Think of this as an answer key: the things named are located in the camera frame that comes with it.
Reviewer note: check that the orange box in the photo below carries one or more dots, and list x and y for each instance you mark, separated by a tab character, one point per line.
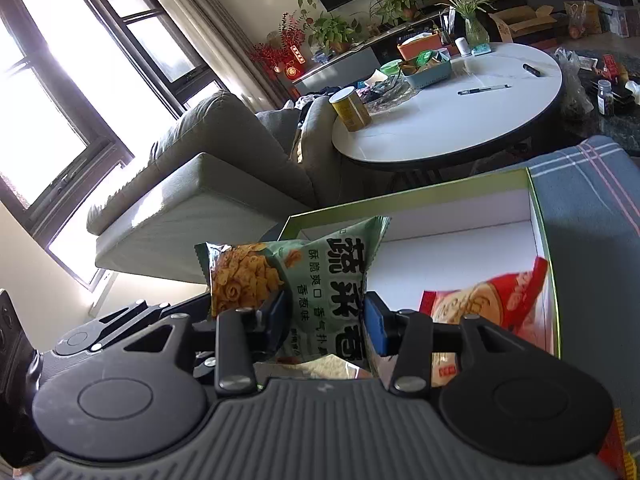
420	47

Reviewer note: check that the teal basket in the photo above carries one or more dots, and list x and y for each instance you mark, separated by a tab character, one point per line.
430	76

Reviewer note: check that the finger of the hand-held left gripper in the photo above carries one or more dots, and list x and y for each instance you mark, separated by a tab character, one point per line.
100	327

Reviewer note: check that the grey sofa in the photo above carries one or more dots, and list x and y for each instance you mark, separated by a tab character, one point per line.
200	195

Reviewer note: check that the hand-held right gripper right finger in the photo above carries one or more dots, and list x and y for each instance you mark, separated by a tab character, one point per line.
380	322

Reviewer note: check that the red cream snack packet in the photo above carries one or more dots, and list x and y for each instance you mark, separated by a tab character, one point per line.
480	300

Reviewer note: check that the green snack packet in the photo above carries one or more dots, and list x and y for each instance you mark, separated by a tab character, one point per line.
320	270

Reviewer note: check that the black pen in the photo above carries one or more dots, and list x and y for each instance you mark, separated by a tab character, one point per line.
482	90

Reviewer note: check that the potted green plant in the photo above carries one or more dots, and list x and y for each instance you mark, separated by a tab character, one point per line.
400	0
332	30

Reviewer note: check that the glass vase with spider plant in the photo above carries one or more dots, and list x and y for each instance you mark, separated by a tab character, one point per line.
475	32

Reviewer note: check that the dark clothes pile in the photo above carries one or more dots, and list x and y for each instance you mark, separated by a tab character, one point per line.
305	110

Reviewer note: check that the small teal box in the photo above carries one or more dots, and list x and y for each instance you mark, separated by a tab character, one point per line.
481	49

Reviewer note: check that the white tissue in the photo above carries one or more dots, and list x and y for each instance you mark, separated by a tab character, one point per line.
633	89

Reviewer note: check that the black pen holder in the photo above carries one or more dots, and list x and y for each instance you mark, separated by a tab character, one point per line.
448	27

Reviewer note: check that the dark glass bottle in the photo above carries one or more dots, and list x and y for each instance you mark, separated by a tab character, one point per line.
606	102

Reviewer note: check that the green cardboard box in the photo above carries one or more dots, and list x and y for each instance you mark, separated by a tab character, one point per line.
450	225

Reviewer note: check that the dark framed window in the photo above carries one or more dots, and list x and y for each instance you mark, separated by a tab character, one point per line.
60	60

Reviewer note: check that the clear storage bin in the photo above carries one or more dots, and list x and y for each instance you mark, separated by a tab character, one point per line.
620	17

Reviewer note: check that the white plastic bag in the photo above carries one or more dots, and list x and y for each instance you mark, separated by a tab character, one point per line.
570	75

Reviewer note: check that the green lidded bowl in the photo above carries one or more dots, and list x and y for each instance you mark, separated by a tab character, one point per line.
392	67

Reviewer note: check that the small red box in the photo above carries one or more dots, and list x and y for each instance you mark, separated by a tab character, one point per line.
611	66

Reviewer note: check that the round white table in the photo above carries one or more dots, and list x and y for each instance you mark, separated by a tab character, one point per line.
475	120

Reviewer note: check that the open cardboard box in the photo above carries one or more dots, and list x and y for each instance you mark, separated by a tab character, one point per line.
525	25

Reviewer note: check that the dark wrapper pile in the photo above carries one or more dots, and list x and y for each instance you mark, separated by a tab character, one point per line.
385	92

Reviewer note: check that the red berry decoration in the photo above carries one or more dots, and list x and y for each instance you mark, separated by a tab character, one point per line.
280	50

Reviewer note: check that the beige curtain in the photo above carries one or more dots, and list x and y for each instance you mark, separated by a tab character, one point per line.
220	25

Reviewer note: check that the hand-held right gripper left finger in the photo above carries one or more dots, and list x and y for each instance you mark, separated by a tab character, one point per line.
277	320

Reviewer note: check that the small white bottle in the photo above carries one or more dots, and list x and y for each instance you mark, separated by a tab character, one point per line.
463	46

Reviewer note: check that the yellow can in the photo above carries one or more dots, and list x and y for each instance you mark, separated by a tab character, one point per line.
350	110

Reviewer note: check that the grey television console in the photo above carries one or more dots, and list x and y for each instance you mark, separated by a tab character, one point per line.
385	47

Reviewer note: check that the black marker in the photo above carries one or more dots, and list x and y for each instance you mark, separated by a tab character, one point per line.
531	70

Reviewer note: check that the dark round coffee table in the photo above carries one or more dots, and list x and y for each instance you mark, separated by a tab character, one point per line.
625	125

